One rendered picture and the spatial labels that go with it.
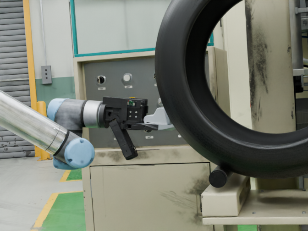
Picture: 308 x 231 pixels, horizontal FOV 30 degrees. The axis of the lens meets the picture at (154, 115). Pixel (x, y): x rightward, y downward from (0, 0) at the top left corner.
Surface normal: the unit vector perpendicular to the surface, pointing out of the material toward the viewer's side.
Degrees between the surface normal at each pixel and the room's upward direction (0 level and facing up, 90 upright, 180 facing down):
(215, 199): 90
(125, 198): 90
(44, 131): 86
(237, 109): 90
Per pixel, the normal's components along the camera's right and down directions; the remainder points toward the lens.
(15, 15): 0.07, 0.05
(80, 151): 0.33, 0.03
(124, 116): -0.26, 0.07
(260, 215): -0.07, -1.00
